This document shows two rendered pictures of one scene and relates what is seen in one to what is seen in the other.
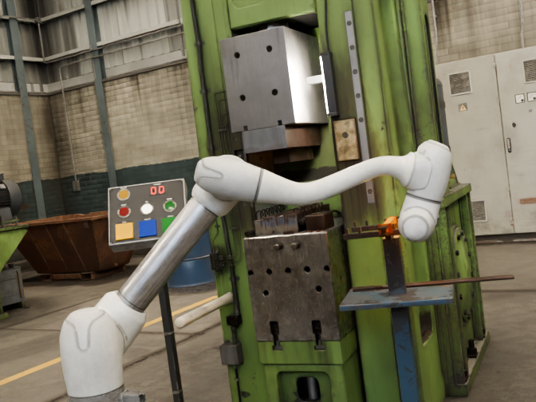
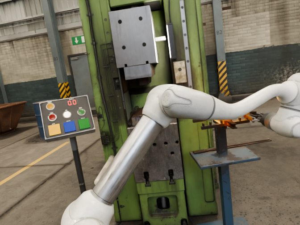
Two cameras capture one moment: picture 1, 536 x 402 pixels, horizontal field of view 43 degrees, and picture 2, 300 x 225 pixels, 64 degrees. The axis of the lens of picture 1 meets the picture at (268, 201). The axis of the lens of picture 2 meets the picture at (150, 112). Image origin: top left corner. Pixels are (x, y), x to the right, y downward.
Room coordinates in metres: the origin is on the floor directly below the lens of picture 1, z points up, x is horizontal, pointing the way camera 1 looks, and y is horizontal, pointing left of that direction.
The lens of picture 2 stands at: (1.13, 0.53, 1.33)
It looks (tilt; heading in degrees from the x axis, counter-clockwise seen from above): 10 degrees down; 341
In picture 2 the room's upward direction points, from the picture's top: 8 degrees counter-clockwise
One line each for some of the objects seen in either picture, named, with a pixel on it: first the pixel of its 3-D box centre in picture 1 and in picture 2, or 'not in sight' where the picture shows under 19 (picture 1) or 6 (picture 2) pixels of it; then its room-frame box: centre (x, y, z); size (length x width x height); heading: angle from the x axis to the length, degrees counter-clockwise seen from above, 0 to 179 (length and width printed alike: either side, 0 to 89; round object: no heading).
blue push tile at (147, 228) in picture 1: (147, 228); (69, 127); (2.89, 0.52, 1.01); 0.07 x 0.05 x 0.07; 90
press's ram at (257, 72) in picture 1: (285, 81); (141, 39); (3.03, -0.14, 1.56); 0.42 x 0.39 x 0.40; 155
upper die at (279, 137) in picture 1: (283, 138); (140, 71); (3.05, -0.11, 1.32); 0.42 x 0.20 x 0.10; 155
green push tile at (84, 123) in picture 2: (171, 226); (84, 123); (2.89, 0.42, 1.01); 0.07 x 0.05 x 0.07; 90
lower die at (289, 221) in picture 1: (293, 218); (146, 113); (3.05, -0.11, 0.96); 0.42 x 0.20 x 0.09; 155
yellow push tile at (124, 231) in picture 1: (124, 231); (54, 130); (2.89, 0.62, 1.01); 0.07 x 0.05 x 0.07; 90
